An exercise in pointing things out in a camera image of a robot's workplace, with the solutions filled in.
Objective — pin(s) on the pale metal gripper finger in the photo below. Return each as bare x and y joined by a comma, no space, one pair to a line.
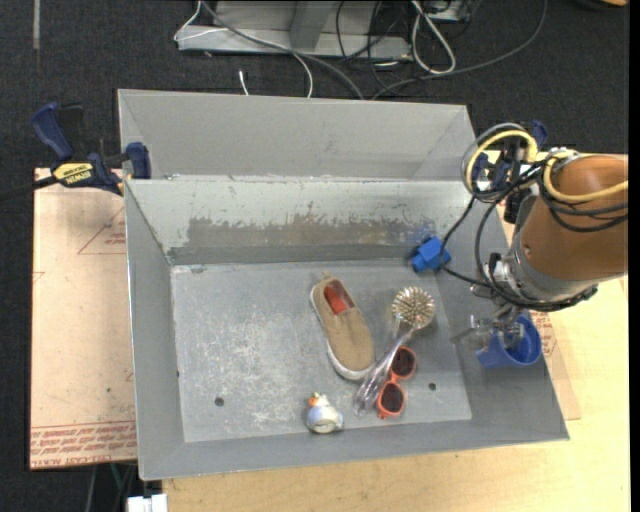
477,322
465,335

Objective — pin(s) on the clear plastic round brush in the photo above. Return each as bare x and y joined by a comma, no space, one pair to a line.
412,307

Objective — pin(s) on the blue plastic toy block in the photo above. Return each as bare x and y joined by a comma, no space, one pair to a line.
427,255

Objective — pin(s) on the orange sunglasses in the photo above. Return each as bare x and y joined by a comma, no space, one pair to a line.
395,385

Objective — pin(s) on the tan slip-on shoe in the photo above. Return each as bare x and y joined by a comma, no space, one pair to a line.
345,330

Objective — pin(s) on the white and blue toy duck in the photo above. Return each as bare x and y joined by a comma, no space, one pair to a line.
323,415

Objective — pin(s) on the grey metal bin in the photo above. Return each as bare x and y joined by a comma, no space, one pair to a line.
280,325

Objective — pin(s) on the brown cardboard board red print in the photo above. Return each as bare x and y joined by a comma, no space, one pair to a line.
80,310

